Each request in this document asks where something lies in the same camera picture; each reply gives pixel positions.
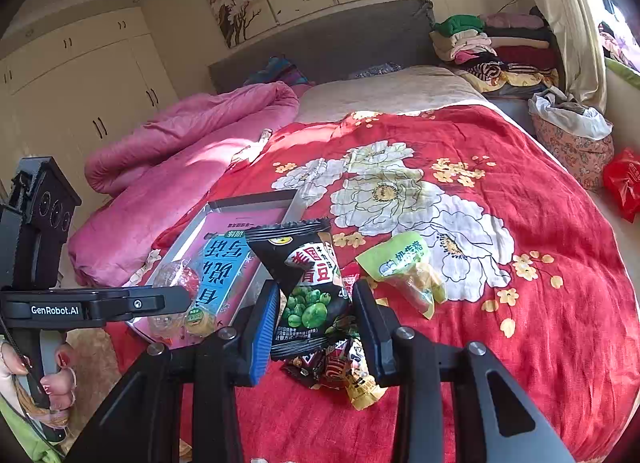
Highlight clear nut bar packet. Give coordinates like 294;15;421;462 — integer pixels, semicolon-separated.
148;259;200;347

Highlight clear round cake packet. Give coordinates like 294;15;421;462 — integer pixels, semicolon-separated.
184;304;216;339

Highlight snickers bar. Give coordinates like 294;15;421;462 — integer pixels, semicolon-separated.
282;339;352;389

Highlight light green milk candy bag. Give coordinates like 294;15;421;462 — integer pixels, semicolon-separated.
356;231;448;320

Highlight black green pea packet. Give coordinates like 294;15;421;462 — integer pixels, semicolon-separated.
244;217;355;360

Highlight yellow cone snack packet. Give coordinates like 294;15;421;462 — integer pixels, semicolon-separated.
345;339;386;411

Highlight red cartoon snack packet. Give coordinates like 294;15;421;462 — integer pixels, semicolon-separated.
341;261;361;296

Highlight left hand red nails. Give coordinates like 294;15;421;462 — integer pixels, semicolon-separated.
0;339;79;432

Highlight grey tray with pink book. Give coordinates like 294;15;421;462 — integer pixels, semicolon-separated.
128;189;305;349

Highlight pink duvet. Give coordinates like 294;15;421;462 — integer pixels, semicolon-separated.
67;82;299;287

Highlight red floral bedspread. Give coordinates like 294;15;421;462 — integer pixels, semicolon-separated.
106;103;640;463

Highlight cream wardrobe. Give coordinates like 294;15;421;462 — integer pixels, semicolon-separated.
1;8;177;228

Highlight red plastic bag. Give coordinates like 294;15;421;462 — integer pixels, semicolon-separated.
603;148;640;222

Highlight striped pillow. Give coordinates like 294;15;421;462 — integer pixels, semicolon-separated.
243;56;309;87

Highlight white plastic bag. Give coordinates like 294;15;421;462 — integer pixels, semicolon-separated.
528;86;613;141

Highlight beige bed sheet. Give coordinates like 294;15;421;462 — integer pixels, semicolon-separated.
295;65;488;123

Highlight cream curtain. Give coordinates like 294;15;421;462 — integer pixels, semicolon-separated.
534;0;608;112

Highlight stack of folded clothes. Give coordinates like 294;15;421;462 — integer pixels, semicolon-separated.
430;10;564;98

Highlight grey headboard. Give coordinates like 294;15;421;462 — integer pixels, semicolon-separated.
208;0;438;93

